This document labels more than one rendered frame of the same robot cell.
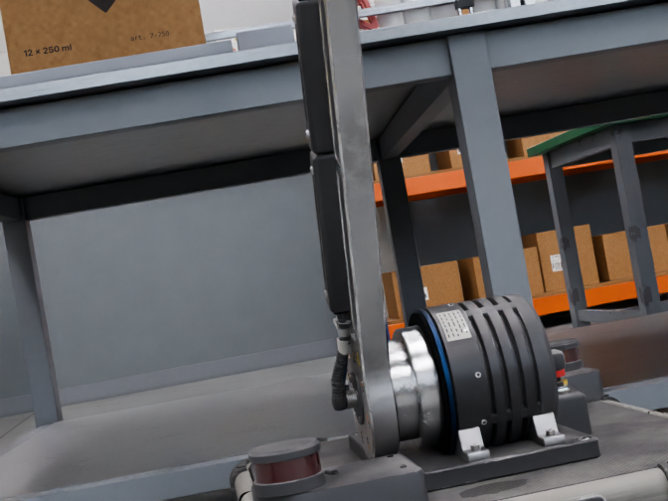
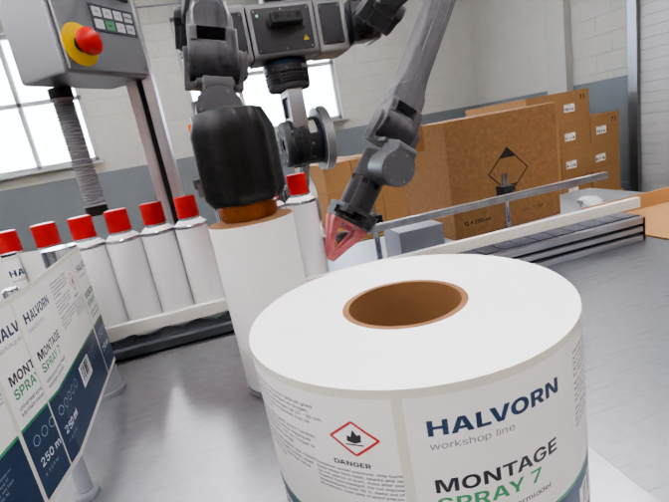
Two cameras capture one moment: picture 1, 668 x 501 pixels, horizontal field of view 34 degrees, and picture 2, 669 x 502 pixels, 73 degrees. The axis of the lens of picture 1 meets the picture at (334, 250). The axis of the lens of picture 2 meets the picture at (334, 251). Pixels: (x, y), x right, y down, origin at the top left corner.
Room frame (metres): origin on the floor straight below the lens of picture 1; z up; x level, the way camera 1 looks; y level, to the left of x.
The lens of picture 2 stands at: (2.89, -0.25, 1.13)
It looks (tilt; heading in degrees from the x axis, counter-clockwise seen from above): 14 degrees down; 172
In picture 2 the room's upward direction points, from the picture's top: 10 degrees counter-clockwise
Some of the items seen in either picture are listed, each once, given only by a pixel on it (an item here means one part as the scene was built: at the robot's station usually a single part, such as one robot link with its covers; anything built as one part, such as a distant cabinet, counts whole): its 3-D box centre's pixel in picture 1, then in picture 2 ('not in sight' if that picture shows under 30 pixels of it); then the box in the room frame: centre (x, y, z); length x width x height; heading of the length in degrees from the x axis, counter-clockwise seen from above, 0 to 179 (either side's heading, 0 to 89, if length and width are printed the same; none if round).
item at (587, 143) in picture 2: not in sight; (542, 156); (-1.25, 2.57, 0.57); 1.20 x 0.83 x 1.14; 100
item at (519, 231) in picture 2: not in sight; (383, 265); (2.16, -0.07, 0.91); 1.07 x 0.01 x 0.02; 94
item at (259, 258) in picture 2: not in sight; (258, 252); (2.42, -0.27, 1.03); 0.09 x 0.09 x 0.30
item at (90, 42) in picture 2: not in sight; (88, 42); (2.14, -0.44, 1.32); 0.04 x 0.03 x 0.04; 149
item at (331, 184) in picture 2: not in sight; (349, 200); (-1.80, 0.68, 0.45); 1.20 x 0.83 x 0.89; 9
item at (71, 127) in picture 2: not in sight; (79, 153); (2.05, -0.53, 1.18); 0.04 x 0.04 x 0.21
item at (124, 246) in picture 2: not in sight; (132, 272); (2.15, -0.47, 0.98); 0.05 x 0.05 x 0.20
